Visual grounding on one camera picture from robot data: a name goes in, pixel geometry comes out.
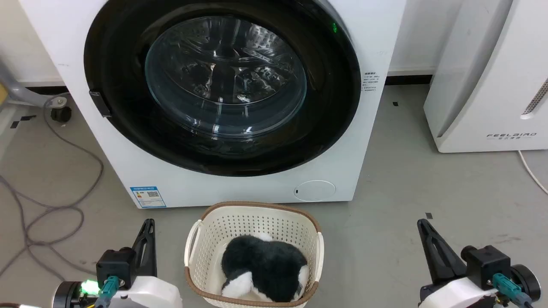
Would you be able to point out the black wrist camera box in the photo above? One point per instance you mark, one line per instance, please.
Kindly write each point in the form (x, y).
(115, 265)
(486, 263)

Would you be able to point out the grey chair base with caster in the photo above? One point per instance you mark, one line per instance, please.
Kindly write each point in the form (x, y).
(25, 96)

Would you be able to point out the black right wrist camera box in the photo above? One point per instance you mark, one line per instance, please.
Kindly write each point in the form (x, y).
(486, 263)

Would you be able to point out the black and white plush toy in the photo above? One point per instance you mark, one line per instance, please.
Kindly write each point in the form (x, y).
(265, 265)

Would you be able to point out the white air purifier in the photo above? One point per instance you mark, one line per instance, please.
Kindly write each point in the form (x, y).
(483, 85)

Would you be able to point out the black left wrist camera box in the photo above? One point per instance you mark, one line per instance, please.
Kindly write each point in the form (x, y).
(115, 265)

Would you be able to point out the cream perforated laundry basket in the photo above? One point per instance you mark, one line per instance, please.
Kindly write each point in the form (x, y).
(205, 239)

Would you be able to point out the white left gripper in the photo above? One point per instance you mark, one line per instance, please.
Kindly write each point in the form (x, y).
(150, 293)

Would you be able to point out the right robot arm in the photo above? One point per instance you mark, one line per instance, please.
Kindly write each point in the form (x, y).
(526, 280)

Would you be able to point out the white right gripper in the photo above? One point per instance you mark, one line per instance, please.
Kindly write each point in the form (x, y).
(454, 295)

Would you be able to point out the black round washer door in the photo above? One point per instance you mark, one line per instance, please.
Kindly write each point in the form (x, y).
(128, 85)

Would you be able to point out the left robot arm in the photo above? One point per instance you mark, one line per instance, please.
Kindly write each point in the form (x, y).
(68, 295)

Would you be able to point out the small printed text sticker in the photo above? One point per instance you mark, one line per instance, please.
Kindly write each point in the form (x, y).
(370, 81)

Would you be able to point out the white washing machine body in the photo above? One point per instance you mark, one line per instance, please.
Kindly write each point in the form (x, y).
(239, 188)

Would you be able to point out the round white filter cover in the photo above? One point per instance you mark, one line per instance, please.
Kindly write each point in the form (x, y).
(316, 191)

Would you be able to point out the blue energy label sticker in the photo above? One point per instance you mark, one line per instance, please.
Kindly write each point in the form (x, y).
(147, 196)

